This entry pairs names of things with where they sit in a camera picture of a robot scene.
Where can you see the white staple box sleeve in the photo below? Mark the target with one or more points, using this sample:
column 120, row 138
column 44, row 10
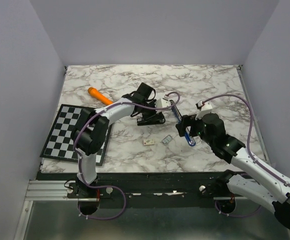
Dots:
column 148, row 142

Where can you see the black stapler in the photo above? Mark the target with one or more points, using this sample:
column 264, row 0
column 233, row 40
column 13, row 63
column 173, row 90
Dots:
column 155, row 119

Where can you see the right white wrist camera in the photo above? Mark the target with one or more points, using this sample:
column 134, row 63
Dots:
column 203, row 109

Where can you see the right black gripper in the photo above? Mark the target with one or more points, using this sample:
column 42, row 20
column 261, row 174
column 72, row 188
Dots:
column 187, row 120

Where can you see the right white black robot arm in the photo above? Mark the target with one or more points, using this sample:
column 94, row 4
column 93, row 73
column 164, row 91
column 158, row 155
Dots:
column 267, row 186

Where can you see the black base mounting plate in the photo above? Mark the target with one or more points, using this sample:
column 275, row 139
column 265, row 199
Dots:
column 155, row 190

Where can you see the staple tray with staples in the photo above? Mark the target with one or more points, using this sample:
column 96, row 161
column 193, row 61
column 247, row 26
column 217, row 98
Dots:
column 167, row 139

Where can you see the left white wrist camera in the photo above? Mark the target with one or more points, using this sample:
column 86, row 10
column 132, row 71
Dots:
column 162, row 104

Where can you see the orange plastic cylinder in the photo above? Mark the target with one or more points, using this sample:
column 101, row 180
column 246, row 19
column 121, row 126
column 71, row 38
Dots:
column 97, row 95

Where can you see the blue stapler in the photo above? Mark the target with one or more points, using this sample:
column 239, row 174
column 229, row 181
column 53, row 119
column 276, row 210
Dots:
column 190, row 140

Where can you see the black white checkerboard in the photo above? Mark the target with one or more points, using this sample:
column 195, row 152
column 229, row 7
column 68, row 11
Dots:
column 59, row 145

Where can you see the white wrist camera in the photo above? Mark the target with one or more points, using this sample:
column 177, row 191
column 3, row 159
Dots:
column 203, row 109
column 162, row 104

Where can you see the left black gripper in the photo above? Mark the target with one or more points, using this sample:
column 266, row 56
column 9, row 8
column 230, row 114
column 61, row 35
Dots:
column 153, row 103

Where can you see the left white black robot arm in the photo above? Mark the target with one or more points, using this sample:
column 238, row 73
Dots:
column 91, row 128

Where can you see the aluminium frame rail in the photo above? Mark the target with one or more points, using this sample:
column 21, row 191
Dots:
column 59, row 191

